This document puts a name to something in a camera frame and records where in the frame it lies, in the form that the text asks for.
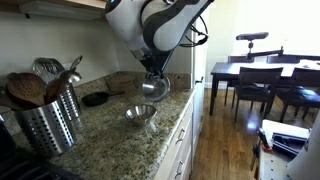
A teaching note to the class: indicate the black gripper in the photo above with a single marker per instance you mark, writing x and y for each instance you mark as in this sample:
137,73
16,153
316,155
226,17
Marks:
156,63

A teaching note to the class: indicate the silver bowl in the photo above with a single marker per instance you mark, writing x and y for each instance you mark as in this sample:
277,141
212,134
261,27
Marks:
137,110
157,89

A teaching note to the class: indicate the chickpeas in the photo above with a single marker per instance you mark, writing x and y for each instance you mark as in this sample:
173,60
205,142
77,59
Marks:
140,118

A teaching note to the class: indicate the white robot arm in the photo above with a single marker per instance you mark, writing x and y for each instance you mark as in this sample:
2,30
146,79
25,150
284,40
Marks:
152,29

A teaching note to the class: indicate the dark wooden dining table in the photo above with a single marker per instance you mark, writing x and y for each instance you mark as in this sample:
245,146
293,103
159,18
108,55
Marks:
224,71

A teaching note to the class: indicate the wooden lower drawers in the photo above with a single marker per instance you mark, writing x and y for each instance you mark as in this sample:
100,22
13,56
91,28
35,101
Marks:
177,163

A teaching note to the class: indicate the wooden upper cabinet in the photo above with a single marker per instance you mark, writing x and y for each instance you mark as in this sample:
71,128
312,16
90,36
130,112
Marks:
71,9

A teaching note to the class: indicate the dark dining chair left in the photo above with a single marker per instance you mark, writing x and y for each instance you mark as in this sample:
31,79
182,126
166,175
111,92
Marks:
257,88

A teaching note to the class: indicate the dark dining chair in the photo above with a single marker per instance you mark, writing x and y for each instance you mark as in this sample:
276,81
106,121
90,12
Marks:
257,88
298,94

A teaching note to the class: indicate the perforated steel utensil holder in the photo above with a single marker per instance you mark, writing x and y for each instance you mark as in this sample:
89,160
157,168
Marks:
47,129

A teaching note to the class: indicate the wooden slotted spoon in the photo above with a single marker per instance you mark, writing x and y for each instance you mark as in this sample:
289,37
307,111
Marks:
28,87

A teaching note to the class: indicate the dark dining chair right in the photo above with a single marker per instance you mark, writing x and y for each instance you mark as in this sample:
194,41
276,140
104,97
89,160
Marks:
298,94

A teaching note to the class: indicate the clamps on workbench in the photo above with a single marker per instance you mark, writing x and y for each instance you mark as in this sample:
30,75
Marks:
271,154

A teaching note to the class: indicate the black camera on stand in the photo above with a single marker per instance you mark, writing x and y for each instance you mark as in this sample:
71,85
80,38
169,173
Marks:
250,37

